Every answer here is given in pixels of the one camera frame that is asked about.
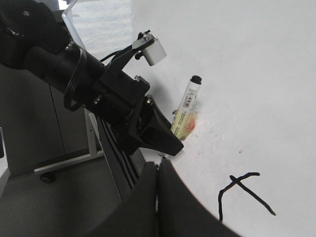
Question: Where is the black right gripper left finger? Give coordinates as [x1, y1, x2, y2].
[88, 162, 157, 237]

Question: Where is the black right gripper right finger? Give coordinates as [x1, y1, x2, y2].
[158, 159, 239, 237]

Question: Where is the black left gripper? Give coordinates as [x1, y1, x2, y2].
[64, 66, 184, 156]

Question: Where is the white whiteboard marker with tape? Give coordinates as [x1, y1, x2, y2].
[171, 75, 202, 141]

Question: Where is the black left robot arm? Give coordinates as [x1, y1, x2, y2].
[0, 0, 183, 156]

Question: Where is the grey whiteboard stand leg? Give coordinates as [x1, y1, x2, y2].
[34, 110, 104, 183]

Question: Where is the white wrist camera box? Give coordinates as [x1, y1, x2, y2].
[142, 38, 166, 66]

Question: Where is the white whiteboard with aluminium frame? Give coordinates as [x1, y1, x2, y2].
[70, 0, 316, 237]

